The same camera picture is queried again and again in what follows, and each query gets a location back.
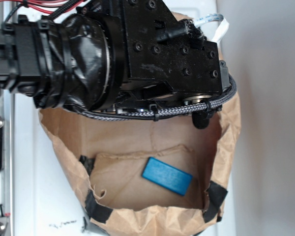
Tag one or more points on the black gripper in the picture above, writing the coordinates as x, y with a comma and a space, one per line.
172, 63

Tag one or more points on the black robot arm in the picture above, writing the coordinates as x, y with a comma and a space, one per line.
115, 60

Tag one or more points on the brown paper bag tray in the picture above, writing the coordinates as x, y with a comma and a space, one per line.
104, 161

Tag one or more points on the blue wooden block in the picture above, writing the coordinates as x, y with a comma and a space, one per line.
167, 176

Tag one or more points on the aluminium frame rail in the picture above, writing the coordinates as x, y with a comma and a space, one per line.
6, 162

